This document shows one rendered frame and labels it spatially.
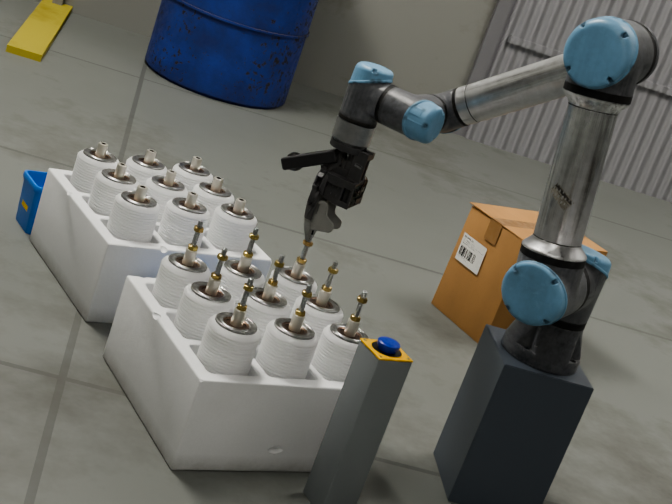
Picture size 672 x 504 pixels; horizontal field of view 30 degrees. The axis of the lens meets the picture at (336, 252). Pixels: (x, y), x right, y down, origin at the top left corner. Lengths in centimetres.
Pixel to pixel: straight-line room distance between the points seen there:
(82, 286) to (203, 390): 60
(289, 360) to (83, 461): 39
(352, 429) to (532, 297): 38
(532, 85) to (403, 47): 311
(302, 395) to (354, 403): 13
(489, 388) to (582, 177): 45
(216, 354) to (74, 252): 63
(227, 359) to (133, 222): 53
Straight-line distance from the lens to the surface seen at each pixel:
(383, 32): 539
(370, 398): 212
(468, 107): 237
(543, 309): 218
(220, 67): 463
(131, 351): 237
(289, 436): 226
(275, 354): 221
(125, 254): 257
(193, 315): 224
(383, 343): 211
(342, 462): 217
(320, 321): 235
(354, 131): 235
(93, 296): 259
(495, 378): 233
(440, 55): 544
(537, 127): 555
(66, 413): 227
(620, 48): 210
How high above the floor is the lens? 111
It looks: 18 degrees down
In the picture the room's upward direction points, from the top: 20 degrees clockwise
